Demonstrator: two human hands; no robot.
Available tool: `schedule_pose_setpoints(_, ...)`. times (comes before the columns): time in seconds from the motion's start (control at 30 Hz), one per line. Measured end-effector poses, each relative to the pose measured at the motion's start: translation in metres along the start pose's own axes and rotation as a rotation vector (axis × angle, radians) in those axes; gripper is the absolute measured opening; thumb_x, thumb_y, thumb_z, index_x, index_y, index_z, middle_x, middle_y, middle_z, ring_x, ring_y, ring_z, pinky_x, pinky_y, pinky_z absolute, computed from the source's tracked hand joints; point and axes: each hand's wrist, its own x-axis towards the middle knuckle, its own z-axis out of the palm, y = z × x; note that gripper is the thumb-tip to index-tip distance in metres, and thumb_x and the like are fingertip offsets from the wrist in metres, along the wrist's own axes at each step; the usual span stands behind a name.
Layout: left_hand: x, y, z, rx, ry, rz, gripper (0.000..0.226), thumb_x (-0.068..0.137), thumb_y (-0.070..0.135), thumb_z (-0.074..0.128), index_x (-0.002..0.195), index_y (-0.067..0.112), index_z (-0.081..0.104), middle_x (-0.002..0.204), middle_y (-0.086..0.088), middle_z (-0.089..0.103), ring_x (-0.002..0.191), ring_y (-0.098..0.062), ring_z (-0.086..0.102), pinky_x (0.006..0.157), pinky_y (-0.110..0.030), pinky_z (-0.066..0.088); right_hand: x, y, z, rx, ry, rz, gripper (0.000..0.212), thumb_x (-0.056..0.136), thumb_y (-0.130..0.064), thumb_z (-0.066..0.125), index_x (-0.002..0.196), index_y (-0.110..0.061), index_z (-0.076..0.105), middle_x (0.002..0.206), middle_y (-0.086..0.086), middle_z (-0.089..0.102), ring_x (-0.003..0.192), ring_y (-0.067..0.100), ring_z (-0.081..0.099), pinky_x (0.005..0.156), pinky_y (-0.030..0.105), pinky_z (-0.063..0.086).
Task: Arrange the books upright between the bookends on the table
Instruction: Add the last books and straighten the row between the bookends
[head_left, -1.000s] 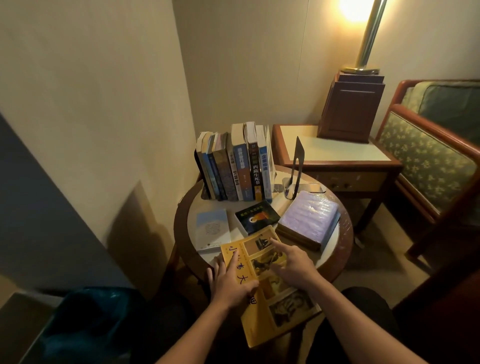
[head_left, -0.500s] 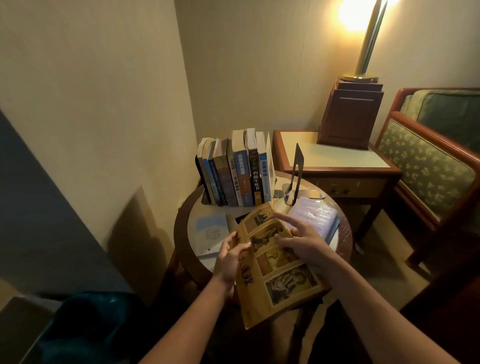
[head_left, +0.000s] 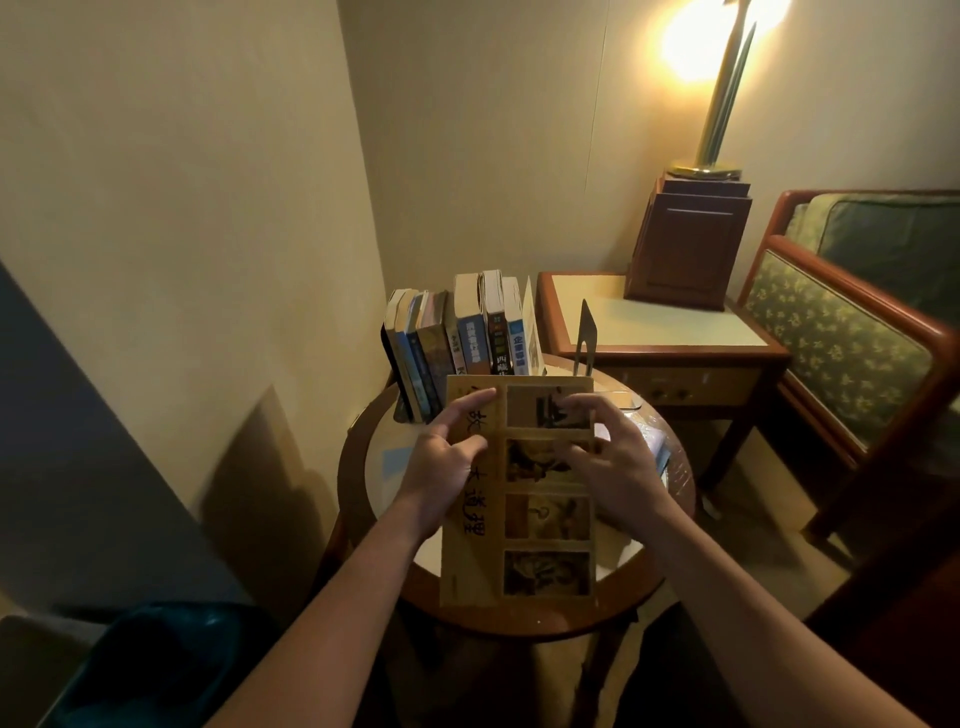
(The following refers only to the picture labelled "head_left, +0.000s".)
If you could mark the brass table lamp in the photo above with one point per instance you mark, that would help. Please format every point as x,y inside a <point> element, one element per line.
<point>720,90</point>

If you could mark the person's right forearm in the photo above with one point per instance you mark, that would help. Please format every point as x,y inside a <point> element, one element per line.
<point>750,630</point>

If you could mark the round wooden table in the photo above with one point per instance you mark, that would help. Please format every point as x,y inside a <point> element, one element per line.
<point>540,619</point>

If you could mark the teal plastic bin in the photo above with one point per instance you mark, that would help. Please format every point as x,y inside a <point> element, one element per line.
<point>165,667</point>

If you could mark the grey metal bookend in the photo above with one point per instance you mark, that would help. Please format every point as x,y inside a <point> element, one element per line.
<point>585,334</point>

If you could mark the person's left thumb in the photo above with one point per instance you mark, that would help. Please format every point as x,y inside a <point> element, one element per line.
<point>469,448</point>

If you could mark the black metal bookend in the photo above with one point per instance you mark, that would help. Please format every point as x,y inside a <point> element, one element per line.
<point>396,382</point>

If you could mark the clear plastic wrapping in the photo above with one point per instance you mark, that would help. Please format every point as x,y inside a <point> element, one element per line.
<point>649,442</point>

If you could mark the square wooden side table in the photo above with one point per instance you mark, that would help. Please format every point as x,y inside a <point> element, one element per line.
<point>660,330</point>

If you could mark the person's left forearm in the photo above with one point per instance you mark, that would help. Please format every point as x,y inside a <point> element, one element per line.
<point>330,630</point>

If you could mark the dark wooden lamp pedestal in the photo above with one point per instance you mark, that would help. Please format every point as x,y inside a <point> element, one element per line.
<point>686,247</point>

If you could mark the yellow book with picture panels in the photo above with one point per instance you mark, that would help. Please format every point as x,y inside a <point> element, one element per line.
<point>525,525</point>

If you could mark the row of standing books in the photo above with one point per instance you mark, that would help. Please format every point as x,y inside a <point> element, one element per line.
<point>469,330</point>

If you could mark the person's left hand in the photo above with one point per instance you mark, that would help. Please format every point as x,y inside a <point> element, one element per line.
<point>431,472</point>

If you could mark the light blue paper sheet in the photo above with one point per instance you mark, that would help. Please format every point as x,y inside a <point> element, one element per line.
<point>396,463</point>

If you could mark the green patterned wooden armchair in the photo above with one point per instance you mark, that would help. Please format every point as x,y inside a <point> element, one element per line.
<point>840,345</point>

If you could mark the person's right hand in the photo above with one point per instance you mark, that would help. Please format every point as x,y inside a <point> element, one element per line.
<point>619,472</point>

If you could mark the dark wooden furniture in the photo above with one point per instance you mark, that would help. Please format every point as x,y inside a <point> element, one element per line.
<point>892,622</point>

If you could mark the person's right thumb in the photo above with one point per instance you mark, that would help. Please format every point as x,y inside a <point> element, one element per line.
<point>576,456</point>

